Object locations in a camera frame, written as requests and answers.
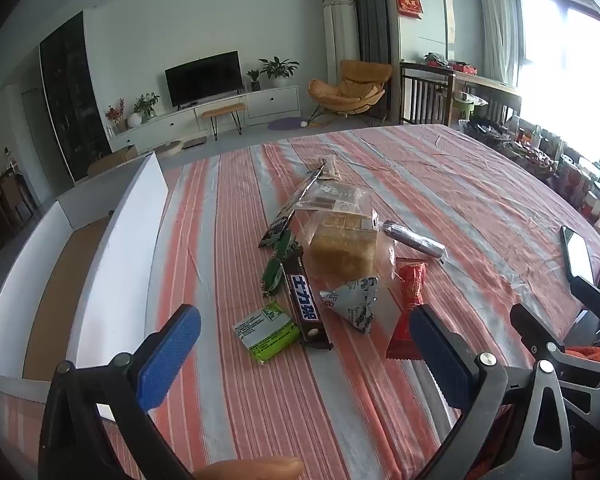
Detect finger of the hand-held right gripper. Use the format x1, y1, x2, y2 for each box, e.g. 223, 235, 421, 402
509, 303, 600, 378
571, 275, 600, 313

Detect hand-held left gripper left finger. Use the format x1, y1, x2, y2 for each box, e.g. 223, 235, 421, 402
39, 304, 202, 480

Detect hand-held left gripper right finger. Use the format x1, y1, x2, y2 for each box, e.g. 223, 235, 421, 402
409, 304, 576, 480

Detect red snack packet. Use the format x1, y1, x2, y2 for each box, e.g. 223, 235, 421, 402
386, 258, 427, 361

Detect small green snack packet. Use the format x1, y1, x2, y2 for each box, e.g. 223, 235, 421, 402
232, 301, 302, 366

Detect white cardboard box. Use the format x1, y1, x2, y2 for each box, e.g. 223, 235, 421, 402
0, 152, 168, 423

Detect triangular white blue packet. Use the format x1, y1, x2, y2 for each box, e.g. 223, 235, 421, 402
320, 276, 381, 336

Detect green sausage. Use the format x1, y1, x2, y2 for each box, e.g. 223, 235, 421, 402
260, 230, 301, 296

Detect dark brown chocolate bar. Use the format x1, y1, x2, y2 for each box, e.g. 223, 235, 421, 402
280, 252, 333, 352

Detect bagged toast bread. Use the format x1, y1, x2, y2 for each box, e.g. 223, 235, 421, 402
300, 207, 398, 291

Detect long black snack packet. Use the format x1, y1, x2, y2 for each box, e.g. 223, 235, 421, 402
258, 167, 326, 250

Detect clear packet brown label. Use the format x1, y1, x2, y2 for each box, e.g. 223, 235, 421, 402
292, 180, 371, 213

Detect person's left hand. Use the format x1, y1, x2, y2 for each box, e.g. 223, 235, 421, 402
192, 455, 306, 480

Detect black smartphone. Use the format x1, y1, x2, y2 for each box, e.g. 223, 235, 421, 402
560, 226, 596, 286

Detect clutter of jars and tins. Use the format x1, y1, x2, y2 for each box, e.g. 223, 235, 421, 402
460, 110, 600, 221

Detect striped tablecloth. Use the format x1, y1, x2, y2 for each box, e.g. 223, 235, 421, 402
0, 125, 600, 480

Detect brown cardboard box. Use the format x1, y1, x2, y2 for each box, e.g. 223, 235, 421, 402
87, 145, 138, 178

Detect white pet bed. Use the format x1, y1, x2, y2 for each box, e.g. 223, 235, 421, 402
152, 139, 185, 157

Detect dining table with chairs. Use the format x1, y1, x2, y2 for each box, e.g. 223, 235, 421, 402
0, 160, 36, 261

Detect window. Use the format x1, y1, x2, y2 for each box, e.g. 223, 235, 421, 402
515, 0, 600, 161

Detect red flower arrangement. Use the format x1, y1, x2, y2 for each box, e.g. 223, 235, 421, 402
105, 99, 126, 133

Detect leafy plant in vase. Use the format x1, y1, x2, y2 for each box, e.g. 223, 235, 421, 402
132, 92, 160, 122

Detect wooden bench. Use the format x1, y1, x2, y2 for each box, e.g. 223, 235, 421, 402
201, 102, 247, 140

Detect wooden railed furniture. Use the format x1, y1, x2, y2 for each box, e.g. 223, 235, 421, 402
400, 61, 523, 128

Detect white television cabinet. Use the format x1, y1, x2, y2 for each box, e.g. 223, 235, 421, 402
111, 85, 301, 153

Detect dark glass display cabinet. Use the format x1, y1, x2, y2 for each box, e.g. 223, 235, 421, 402
39, 11, 112, 182

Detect flat screen television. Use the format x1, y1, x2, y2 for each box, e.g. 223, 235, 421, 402
165, 51, 244, 108

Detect white sheer curtain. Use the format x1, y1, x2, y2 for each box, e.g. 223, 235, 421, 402
477, 0, 518, 86

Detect orange lounge chair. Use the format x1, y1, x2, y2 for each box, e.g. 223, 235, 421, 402
308, 60, 393, 128

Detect large potted plant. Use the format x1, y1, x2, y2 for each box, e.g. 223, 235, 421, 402
259, 56, 300, 88

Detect covered standing air conditioner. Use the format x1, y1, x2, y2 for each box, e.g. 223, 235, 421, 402
321, 0, 361, 88

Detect grey curtain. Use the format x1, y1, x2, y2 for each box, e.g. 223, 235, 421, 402
337, 0, 393, 126

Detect red wall hanging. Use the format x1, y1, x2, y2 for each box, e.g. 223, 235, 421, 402
395, 0, 424, 20

